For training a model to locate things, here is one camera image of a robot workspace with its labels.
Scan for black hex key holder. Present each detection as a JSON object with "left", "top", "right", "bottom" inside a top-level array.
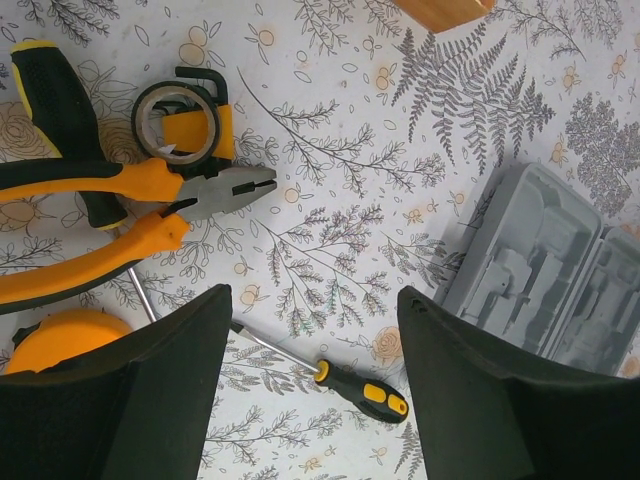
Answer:
[{"left": 154, "top": 67, "right": 234, "bottom": 176}]

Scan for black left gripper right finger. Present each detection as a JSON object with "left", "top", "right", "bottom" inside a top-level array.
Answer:
[{"left": 397, "top": 286, "right": 639, "bottom": 479}]

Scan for orange black pliers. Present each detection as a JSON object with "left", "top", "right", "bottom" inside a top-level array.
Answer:
[{"left": 1, "top": 158, "right": 277, "bottom": 314}]

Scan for orange wooden compartment tray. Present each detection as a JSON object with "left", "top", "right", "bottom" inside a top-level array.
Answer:
[{"left": 393, "top": 0, "right": 496, "bottom": 33}]

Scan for orange tape measure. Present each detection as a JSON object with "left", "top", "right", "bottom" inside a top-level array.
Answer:
[{"left": 5, "top": 308, "right": 133, "bottom": 374}]

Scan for large black yellow screwdriver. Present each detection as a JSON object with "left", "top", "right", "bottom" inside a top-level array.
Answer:
[{"left": 1, "top": 41, "right": 127, "bottom": 230}]

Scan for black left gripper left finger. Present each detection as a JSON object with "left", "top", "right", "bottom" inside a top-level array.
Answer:
[{"left": 1, "top": 284, "right": 233, "bottom": 479}]

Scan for black electrical tape roll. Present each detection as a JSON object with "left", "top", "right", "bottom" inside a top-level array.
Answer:
[{"left": 131, "top": 81, "right": 222, "bottom": 167}]

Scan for grey plastic tool case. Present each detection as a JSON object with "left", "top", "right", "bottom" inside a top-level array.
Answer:
[{"left": 442, "top": 163, "right": 639, "bottom": 375}]

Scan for small black yellow screwdriver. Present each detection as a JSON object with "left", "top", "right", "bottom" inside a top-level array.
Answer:
[{"left": 230, "top": 320, "right": 409, "bottom": 424}]

